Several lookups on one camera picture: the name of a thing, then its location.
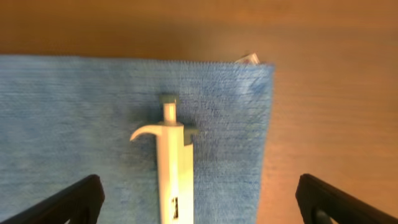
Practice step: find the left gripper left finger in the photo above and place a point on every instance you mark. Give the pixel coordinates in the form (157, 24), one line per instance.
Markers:
(80, 202)

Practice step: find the white pipette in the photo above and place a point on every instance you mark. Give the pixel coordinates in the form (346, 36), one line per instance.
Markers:
(174, 168)

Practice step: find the white cloth label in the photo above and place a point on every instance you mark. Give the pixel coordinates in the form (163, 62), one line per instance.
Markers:
(249, 58)

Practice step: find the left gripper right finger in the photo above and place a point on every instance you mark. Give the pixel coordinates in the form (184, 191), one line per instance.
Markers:
(323, 202)

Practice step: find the blue cloth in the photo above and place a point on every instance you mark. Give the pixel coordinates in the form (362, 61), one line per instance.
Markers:
(77, 124)

